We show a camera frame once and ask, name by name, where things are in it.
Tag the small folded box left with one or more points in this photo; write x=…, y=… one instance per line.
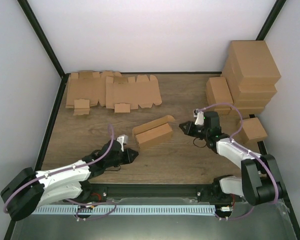
x=217, y=91

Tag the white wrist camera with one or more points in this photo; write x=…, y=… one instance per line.
x=199, y=117
x=123, y=139

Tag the cardboard box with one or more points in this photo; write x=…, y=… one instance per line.
x=153, y=133

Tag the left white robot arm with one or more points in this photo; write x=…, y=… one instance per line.
x=66, y=183

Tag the lone small folded box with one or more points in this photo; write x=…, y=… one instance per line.
x=252, y=130

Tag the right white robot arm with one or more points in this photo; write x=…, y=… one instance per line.
x=260, y=181

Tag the flat cardboard blank middle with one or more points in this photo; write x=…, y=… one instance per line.
x=124, y=94

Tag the flat cardboard blank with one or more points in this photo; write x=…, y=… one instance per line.
x=86, y=89
x=124, y=94

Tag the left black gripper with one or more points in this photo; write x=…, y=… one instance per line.
x=129, y=159

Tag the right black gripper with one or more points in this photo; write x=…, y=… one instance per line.
x=189, y=130

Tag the large top folded box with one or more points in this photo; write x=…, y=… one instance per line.
x=252, y=63

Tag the black aluminium frame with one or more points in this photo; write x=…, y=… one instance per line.
x=150, y=190

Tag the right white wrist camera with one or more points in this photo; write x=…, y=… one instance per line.
x=199, y=117

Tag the light blue slotted rail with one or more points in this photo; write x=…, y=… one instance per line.
x=193, y=210

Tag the flat cardboard blank left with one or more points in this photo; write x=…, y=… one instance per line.
x=86, y=89

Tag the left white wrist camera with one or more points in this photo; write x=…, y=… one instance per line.
x=123, y=139

